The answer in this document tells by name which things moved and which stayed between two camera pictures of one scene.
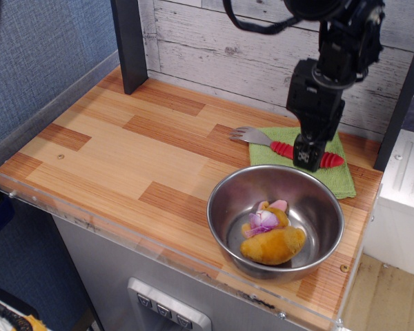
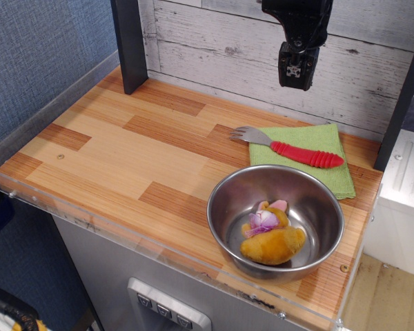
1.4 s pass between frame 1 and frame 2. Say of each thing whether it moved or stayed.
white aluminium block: stayed
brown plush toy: stayed
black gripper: moved
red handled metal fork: stayed
